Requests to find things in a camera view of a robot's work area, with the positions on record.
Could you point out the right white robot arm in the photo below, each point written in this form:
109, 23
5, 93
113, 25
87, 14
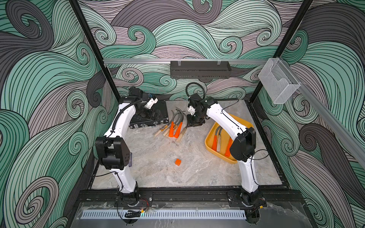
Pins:
205, 107

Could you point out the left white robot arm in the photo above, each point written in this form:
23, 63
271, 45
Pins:
112, 150

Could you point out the clear acrylic wall holder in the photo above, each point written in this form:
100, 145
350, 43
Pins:
279, 80

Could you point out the wooden handle sickle with label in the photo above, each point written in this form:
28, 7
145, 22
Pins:
165, 126

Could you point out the white slotted cable duct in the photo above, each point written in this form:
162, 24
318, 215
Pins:
167, 214

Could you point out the small orange block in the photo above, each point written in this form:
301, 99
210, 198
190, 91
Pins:
178, 162

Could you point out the black ribbed storage case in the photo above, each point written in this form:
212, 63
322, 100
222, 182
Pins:
163, 119

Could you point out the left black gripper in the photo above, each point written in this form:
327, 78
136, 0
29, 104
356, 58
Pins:
149, 117

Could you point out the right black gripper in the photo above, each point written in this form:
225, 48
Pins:
191, 123

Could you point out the blue card pack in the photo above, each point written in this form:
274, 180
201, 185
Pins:
130, 160

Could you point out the yellow plastic tray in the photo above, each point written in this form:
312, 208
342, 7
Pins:
225, 142

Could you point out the black wall shelf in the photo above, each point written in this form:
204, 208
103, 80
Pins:
200, 69

